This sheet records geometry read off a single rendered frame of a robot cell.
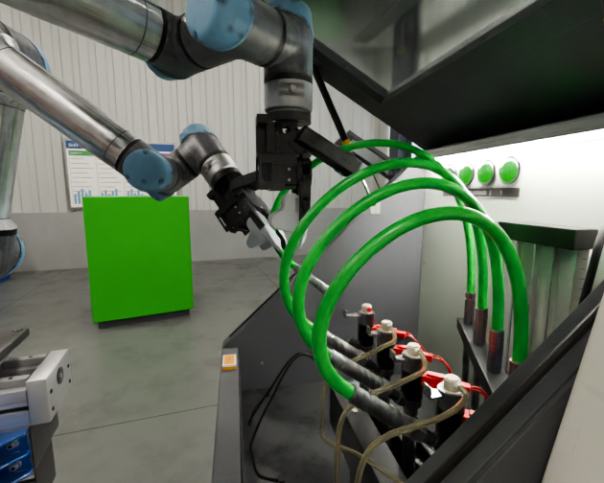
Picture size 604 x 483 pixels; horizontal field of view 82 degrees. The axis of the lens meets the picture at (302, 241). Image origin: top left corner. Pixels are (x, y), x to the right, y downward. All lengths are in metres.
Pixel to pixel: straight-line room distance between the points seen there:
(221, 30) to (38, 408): 0.73
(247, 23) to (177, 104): 6.71
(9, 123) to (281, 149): 0.61
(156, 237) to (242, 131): 3.89
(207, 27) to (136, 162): 0.29
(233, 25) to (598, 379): 0.48
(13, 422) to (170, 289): 3.12
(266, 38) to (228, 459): 0.59
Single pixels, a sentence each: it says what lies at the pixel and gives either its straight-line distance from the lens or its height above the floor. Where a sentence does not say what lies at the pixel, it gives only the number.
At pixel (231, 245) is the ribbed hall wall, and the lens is 7.12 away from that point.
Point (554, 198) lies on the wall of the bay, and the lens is 0.68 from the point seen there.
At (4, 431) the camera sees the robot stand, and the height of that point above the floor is 0.90.
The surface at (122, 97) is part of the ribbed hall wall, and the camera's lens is 7.25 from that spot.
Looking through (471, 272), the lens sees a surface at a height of 1.20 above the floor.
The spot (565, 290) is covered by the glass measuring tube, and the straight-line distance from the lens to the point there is 0.63.
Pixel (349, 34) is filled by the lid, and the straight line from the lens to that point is 0.79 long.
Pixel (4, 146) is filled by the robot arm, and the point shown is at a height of 1.43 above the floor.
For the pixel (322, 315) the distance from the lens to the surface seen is 0.32.
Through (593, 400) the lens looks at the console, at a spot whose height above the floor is 1.20.
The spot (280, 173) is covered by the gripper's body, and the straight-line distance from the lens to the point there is 0.53.
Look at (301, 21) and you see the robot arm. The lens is 0.58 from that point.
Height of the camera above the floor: 1.34
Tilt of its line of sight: 8 degrees down
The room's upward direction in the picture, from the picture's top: straight up
